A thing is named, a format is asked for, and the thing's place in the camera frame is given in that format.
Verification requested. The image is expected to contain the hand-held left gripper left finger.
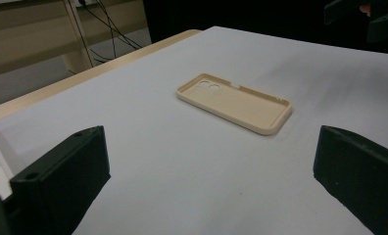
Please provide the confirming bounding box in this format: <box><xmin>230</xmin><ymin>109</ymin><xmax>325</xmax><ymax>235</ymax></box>
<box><xmin>9</xmin><ymin>125</ymin><xmax>112</xmax><ymax>235</ymax></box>

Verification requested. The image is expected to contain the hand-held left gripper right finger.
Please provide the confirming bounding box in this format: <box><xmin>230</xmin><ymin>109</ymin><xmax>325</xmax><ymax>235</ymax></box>
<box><xmin>313</xmin><ymin>125</ymin><xmax>388</xmax><ymax>235</ymax></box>

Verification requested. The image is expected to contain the beige phone case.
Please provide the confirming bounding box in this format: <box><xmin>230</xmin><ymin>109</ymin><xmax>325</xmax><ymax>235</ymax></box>
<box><xmin>175</xmin><ymin>72</ymin><xmax>293</xmax><ymax>136</ymax></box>

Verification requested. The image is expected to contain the black curtain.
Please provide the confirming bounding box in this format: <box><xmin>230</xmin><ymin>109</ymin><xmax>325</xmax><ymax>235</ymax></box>
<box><xmin>142</xmin><ymin>0</ymin><xmax>388</xmax><ymax>55</ymax></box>

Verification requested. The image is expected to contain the white table sheet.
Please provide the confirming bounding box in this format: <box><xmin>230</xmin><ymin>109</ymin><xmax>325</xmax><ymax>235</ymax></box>
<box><xmin>0</xmin><ymin>25</ymin><xmax>388</xmax><ymax>235</ymax></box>

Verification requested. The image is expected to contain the beige shelf unit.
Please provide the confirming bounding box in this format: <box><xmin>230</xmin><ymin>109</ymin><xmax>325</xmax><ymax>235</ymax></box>
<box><xmin>0</xmin><ymin>0</ymin><xmax>147</xmax><ymax>79</ymax></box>

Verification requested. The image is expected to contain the black cable bundle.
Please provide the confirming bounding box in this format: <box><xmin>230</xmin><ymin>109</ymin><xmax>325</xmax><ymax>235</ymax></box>
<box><xmin>75</xmin><ymin>0</ymin><xmax>144</xmax><ymax>67</ymax></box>

